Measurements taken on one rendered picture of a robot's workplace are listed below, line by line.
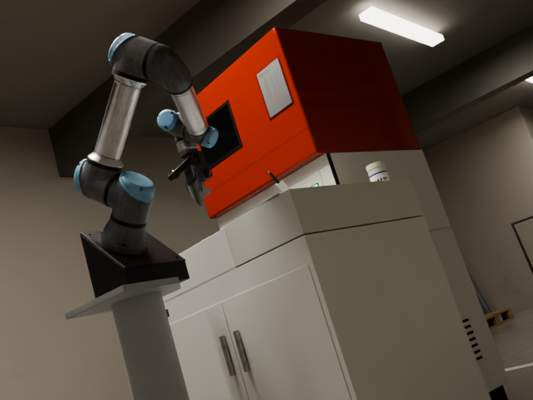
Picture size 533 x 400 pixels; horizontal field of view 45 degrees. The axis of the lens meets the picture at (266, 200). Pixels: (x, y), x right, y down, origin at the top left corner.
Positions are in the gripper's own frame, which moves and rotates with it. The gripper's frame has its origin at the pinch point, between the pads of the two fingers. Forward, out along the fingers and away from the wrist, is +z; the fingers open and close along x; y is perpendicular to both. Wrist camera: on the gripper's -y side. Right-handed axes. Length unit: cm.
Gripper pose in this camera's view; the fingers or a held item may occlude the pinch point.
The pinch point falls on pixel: (198, 202)
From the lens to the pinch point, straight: 237.7
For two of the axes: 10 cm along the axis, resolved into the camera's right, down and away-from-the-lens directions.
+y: 7.4, -0.7, 6.7
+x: -6.1, 3.6, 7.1
